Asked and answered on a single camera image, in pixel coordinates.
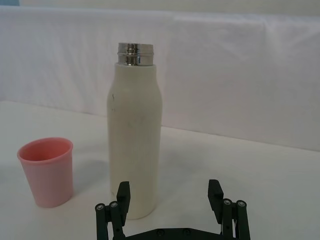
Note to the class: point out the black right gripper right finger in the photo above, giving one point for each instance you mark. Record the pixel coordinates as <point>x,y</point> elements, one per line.
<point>225,210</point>

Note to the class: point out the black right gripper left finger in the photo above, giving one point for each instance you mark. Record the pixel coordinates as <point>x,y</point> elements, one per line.
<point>120,210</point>

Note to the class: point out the cream vacuum bottle steel neck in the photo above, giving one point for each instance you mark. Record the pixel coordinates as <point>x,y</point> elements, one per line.
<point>133,140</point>

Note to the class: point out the white table cloth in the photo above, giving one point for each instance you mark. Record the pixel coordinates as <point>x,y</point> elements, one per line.
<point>225,170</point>

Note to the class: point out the pink plastic cup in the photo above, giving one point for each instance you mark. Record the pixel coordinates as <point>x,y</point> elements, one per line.
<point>46,172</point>

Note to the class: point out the white curtain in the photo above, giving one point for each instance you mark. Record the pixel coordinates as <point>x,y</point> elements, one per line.
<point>225,75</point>

